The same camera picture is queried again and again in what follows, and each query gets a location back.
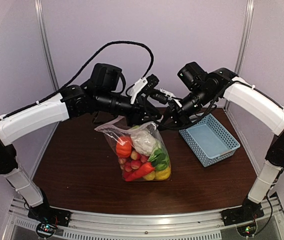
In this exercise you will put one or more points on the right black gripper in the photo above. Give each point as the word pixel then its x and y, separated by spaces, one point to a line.
pixel 180 118

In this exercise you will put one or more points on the aluminium front rail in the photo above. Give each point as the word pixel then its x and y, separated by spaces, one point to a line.
pixel 202 225

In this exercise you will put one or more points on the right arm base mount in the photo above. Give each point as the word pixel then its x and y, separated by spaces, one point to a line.
pixel 244 218

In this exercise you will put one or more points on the aluminium frame post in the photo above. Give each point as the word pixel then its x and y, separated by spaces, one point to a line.
pixel 246 31
pixel 45 44

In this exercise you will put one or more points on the yellow toy bell pepper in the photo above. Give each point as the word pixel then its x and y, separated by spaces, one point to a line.
pixel 163 174

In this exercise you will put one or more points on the left aluminium frame post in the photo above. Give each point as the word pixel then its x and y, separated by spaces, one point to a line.
pixel 45 44

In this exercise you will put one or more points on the blue plastic basket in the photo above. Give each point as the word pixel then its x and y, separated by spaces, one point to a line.
pixel 210 141

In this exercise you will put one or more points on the orange toy pumpkin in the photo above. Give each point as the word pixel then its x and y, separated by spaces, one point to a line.
pixel 124 146

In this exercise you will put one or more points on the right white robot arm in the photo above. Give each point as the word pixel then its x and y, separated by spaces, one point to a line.
pixel 205 89

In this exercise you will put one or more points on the yellow toy pear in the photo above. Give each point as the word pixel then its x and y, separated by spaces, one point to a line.
pixel 150 176

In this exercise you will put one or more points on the right aluminium frame post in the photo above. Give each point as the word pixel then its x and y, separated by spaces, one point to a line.
pixel 246 31

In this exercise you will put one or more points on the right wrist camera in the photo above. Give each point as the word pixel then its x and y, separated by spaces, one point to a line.
pixel 163 96

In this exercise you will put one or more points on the clear polka dot zip bag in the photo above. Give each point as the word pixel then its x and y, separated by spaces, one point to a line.
pixel 112 130

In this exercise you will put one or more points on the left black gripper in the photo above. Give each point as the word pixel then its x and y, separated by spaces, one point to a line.
pixel 139 110

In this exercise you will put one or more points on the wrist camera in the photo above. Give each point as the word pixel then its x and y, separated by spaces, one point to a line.
pixel 143 86
pixel 163 96

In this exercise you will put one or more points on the orange toy carrot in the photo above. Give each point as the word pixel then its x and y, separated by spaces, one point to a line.
pixel 159 160

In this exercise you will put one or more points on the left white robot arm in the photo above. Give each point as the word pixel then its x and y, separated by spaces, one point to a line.
pixel 97 94

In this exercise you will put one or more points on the toy cabbage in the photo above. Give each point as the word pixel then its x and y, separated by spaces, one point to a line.
pixel 143 142

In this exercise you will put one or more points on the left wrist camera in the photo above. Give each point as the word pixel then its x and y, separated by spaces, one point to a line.
pixel 143 86

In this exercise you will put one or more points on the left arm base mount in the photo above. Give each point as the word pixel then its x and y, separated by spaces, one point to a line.
pixel 49 218

